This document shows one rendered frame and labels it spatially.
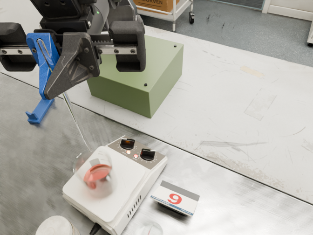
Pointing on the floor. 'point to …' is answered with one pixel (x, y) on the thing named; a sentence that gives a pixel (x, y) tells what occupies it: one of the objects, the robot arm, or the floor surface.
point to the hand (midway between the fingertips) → (56, 74)
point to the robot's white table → (227, 112)
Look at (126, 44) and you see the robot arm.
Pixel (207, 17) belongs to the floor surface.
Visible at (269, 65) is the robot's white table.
